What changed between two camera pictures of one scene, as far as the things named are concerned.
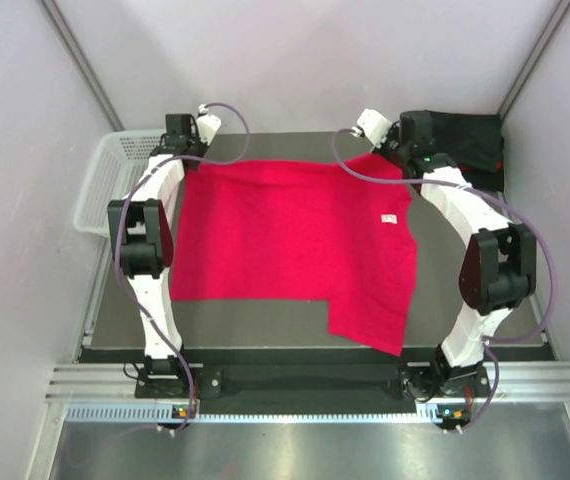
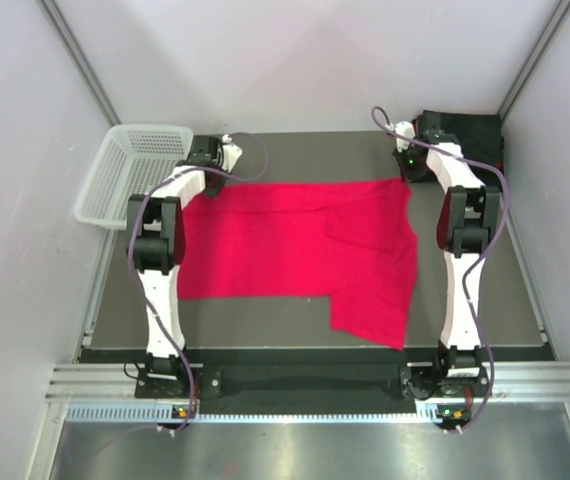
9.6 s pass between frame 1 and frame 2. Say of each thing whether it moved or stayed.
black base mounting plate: stayed
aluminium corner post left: stayed
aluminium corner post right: stayed
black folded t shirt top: stayed
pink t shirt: moved
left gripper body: moved
